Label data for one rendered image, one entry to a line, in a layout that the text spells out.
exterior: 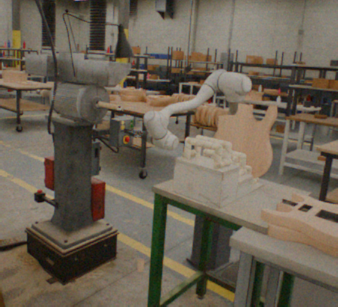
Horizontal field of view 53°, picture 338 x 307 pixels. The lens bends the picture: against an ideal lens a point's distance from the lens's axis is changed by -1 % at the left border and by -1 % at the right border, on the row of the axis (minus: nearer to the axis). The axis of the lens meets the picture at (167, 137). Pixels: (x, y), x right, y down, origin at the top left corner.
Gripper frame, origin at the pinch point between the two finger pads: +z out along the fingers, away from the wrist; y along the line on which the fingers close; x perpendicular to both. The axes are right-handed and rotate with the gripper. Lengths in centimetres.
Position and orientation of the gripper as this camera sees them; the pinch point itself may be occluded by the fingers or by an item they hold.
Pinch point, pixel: (128, 131)
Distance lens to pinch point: 234.9
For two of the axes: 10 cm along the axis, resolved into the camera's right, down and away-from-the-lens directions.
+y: 6.4, -1.4, 7.6
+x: 0.6, -9.7, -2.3
